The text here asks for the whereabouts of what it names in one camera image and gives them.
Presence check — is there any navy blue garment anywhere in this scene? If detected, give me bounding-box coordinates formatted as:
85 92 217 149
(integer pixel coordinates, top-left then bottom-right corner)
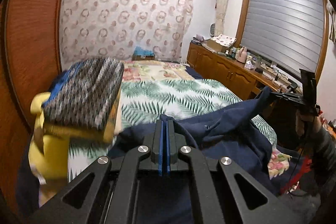
108 88 293 223

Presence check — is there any right forearm grey sleeve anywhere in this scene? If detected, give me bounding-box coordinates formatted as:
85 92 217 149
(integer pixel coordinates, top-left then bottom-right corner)
308 120 335 187

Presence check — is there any right hand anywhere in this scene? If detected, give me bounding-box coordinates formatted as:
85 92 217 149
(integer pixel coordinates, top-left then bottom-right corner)
295 110 322 136

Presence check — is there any palm leaf print blanket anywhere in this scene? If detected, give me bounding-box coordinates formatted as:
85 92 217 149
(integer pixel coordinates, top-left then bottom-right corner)
67 79 277 182

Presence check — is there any wooden sideboard cabinet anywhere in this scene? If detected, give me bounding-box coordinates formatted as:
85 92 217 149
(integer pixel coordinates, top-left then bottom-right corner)
187 43 289 100

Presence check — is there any pink kettle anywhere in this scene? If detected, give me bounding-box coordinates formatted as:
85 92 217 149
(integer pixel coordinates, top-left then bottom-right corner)
235 47 247 64

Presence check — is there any grey window blind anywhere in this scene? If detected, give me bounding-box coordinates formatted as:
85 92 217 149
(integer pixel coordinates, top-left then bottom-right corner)
240 0 325 76

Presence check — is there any floral quilt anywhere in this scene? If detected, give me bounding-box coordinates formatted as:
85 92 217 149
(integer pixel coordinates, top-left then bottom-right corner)
122 60 194 82

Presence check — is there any grey patterned folded cloth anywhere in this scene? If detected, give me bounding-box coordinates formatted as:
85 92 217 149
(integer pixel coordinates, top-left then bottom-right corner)
42 57 124 131

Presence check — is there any blue box at headboard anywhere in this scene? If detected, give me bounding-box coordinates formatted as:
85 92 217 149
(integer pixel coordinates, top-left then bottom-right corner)
132 46 155 61

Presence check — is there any cardboard box with cloth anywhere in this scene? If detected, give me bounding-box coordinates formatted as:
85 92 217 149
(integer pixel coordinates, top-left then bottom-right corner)
202 34 236 53

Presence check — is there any yellow folded cloth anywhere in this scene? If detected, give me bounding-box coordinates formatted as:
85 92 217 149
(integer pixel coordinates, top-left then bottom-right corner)
29 99 121 185

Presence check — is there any small white fan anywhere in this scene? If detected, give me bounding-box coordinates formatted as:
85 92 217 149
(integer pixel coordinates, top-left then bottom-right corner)
210 23 215 37

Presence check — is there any wooden wardrobe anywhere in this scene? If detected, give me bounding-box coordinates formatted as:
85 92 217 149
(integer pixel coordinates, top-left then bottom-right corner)
1 0 61 213

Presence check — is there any circle pattern wall curtain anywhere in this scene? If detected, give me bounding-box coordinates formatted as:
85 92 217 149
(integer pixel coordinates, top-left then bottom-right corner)
59 0 193 69

